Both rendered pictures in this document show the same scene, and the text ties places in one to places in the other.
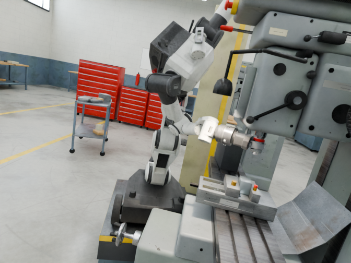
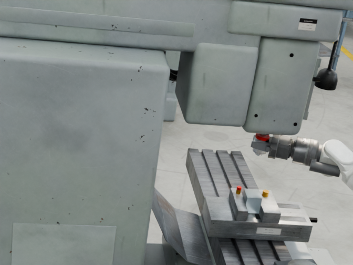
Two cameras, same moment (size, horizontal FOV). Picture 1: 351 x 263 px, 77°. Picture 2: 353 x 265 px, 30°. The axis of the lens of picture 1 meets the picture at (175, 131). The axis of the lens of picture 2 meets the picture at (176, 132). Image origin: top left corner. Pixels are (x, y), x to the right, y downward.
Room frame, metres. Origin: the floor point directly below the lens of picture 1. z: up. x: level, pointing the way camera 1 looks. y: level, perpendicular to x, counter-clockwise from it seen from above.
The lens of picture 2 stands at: (2.74, -1.17, 2.15)
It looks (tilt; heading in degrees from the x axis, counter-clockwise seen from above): 25 degrees down; 164
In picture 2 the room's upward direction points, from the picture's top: 8 degrees clockwise
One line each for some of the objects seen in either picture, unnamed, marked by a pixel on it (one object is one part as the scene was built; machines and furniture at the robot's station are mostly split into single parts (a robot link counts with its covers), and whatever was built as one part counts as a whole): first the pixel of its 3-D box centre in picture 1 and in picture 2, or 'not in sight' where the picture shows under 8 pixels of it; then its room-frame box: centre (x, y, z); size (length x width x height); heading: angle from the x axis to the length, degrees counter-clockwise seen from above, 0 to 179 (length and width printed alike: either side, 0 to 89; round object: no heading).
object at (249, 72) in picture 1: (244, 93); (306, 87); (0.94, -0.25, 1.45); 0.04 x 0.04 x 0.21; 85
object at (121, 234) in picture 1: (127, 235); not in sight; (0.97, 0.14, 0.63); 0.16 x 0.12 x 0.12; 85
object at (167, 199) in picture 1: (155, 184); not in sight; (1.64, 0.07, 0.59); 0.64 x 0.52 x 0.33; 9
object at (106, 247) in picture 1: (148, 226); not in sight; (1.64, 0.07, 0.20); 0.78 x 0.68 x 0.40; 9
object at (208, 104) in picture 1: (211, 110); not in sight; (2.69, -0.38, 1.15); 0.52 x 0.40 x 2.30; 85
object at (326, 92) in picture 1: (322, 101); (214, 72); (0.92, -0.56, 1.47); 0.24 x 0.19 x 0.26; 175
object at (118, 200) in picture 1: (117, 208); not in sight; (1.36, 0.30, 0.50); 0.20 x 0.05 x 0.20; 9
